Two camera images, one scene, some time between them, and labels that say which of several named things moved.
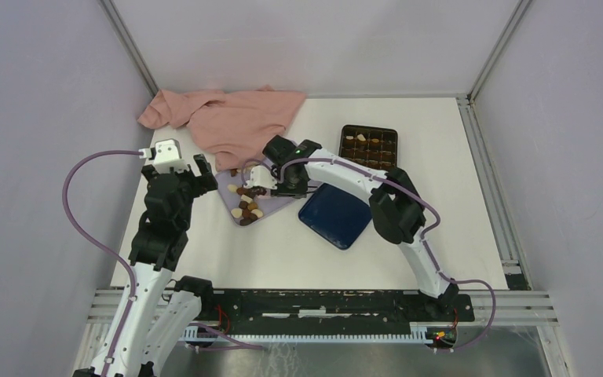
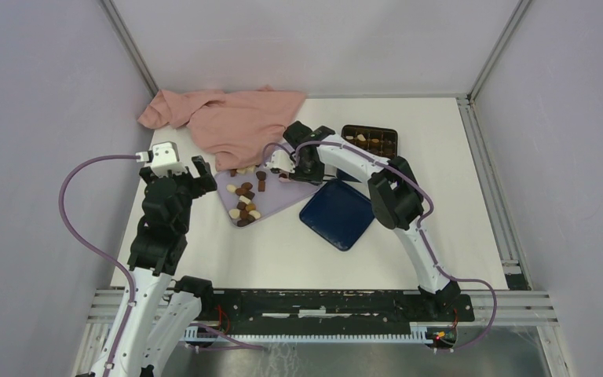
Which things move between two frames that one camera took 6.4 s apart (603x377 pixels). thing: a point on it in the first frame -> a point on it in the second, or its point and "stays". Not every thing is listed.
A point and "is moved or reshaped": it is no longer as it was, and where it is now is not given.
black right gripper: x=301 y=192 -> x=316 y=179
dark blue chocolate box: x=376 y=147 stays
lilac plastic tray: x=246 y=205 stays
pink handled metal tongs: x=256 y=190 is moved or reshaped
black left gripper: x=202 y=183 stays
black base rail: x=335 y=309 stays
